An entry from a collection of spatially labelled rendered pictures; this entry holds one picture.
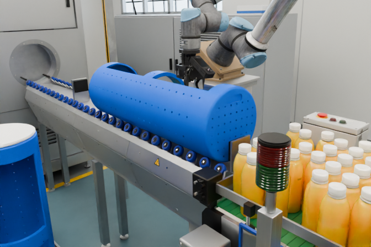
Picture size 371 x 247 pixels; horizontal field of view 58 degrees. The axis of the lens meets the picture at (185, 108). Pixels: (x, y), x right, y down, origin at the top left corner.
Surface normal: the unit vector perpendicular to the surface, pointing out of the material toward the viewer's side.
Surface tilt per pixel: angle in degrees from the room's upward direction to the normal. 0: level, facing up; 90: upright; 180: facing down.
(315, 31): 90
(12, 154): 90
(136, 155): 71
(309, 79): 90
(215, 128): 90
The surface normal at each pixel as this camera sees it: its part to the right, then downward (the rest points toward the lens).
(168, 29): -0.71, 0.21
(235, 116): 0.66, 0.20
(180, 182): -0.72, -0.13
